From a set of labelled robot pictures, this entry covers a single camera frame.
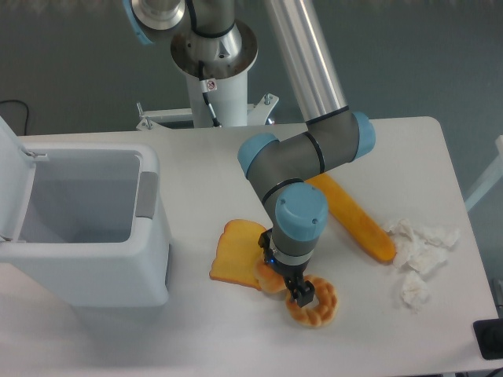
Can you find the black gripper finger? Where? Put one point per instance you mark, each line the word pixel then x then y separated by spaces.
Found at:
pixel 300 291

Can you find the knotted bun bread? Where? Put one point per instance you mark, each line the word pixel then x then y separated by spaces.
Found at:
pixel 269 281

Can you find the long baguette bread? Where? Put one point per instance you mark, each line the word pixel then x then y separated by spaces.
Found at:
pixel 364 230

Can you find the white frame post right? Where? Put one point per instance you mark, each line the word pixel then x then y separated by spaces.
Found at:
pixel 486 180

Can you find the black device at table edge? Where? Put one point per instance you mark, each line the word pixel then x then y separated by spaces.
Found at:
pixel 488 334

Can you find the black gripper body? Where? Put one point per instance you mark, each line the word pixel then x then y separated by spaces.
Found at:
pixel 292 274

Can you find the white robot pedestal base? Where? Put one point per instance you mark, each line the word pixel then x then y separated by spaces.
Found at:
pixel 213 103

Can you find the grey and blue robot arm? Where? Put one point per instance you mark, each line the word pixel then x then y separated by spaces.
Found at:
pixel 214 50

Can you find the large crumpled white tissue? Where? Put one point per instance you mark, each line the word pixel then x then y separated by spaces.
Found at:
pixel 419 247

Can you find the small crumpled white tissue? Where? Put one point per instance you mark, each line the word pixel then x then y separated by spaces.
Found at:
pixel 414 292

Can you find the white open trash bin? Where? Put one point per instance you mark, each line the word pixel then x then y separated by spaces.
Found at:
pixel 85 220

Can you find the toast slice bread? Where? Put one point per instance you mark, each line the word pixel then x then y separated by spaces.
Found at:
pixel 237 252

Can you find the braided ring round bread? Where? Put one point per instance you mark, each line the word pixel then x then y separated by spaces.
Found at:
pixel 323 313

